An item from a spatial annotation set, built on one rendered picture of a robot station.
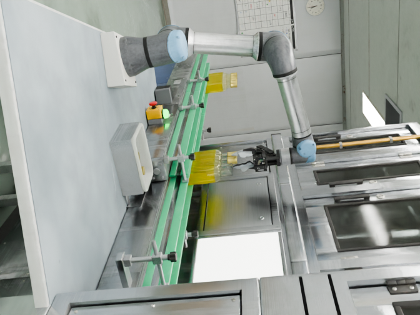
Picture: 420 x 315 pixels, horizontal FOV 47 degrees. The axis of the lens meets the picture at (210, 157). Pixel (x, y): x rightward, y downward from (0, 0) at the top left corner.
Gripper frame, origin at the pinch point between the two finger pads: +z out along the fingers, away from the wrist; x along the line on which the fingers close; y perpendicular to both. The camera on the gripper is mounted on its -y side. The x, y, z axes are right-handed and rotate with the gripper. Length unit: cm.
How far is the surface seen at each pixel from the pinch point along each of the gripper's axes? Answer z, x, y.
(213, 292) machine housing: 2, -22, 111
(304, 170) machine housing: -32.0, 17.0, -14.6
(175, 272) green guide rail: 20, 4, 71
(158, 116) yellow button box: 34.2, -19.2, -16.3
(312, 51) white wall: -108, 103, -575
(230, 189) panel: 3.8, 12.8, 3.3
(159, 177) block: 29.9, -7.4, 24.1
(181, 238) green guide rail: 20, 4, 52
